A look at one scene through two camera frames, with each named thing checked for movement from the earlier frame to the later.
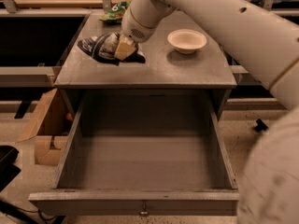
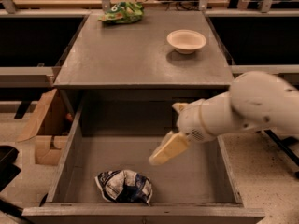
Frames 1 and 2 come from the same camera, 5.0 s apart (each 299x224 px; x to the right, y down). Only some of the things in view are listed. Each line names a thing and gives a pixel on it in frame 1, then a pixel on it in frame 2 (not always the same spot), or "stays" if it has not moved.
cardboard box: x=50 y=129 stays
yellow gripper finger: x=124 y=49 to x=174 y=144
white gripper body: x=135 y=27 to x=191 y=121
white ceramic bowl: x=186 y=41 stays
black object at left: x=8 y=170 stays
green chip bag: x=115 y=13 stays
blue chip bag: x=103 y=47 to x=124 y=186
